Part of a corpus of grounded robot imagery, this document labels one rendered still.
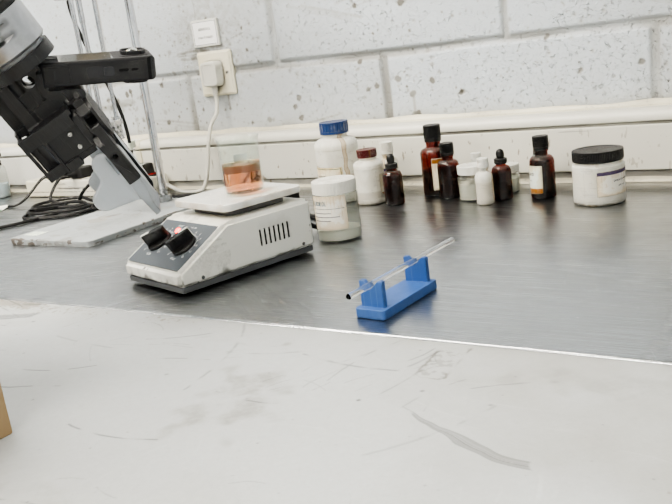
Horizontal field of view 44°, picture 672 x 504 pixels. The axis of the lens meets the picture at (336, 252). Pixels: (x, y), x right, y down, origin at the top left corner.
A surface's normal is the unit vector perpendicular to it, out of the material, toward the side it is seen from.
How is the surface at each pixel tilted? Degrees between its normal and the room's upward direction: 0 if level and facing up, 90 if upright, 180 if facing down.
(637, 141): 90
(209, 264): 90
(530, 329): 0
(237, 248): 90
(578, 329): 0
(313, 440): 0
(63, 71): 101
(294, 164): 90
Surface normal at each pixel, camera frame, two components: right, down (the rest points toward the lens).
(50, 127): 0.33, 0.41
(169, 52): -0.53, 0.28
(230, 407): -0.13, -0.96
